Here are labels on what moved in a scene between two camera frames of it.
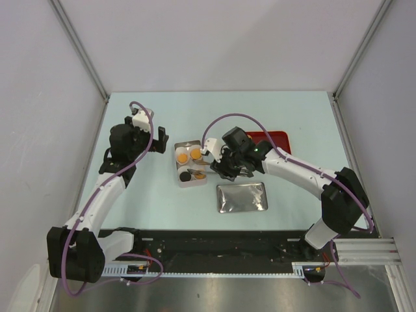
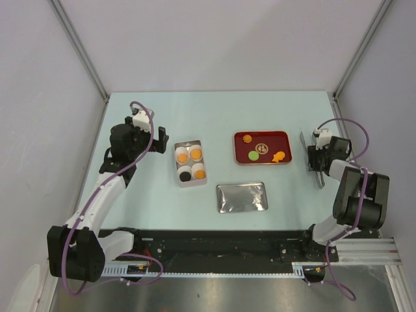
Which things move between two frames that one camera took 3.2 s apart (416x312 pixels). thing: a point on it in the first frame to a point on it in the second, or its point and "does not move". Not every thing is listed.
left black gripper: x=158 y=145 does not move
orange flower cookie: x=182 y=158 does not move
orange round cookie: x=198 y=176 does not move
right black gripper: x=220 y=169 to x=312 y=154
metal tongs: x=199 y=171 to x=318 y=172
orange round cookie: x=195 y=153 does not move
